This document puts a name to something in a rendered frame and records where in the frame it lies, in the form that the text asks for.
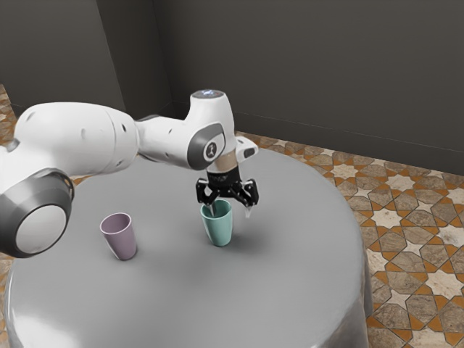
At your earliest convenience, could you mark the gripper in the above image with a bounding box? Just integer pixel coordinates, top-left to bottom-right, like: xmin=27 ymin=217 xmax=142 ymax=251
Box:
xmin=195 ymin=164 xmax=260 ymax=220

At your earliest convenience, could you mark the teal cup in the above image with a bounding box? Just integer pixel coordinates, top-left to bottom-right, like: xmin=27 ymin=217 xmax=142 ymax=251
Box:
xmin=200 ymin=198 xmax=233 ymax=248

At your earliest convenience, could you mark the lilac cup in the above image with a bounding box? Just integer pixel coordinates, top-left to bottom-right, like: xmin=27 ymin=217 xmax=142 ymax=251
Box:
xmin=99 ymin=212 xmax=138 ymax=261

